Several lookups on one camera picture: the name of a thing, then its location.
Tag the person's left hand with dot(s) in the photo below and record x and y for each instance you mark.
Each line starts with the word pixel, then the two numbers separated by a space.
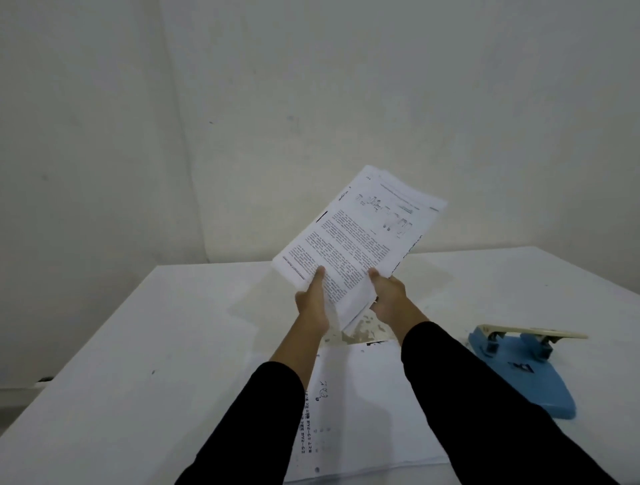
pixel 312 305

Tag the person's right hand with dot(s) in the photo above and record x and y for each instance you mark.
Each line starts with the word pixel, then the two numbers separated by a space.
pixel 392 300

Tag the person's left thumb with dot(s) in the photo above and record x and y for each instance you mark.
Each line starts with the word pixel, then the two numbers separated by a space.
pixel 316 280

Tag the person's right thumb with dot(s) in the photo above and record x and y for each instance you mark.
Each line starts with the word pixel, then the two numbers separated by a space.
pixel 376 280

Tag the stack of printed paper sheets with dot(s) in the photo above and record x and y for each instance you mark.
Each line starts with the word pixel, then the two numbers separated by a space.
pixel 357 235

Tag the person's left forearm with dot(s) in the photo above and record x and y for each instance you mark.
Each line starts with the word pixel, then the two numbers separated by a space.
pixel 260 404

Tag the person's right forearm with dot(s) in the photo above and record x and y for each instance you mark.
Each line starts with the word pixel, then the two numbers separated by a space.
pixel 480 404

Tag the white paper sheet with holes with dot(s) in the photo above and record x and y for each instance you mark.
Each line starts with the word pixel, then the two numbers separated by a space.
pixel 360 404

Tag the blue hole punch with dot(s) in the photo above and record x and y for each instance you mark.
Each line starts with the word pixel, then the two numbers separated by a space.
pixel 525 367

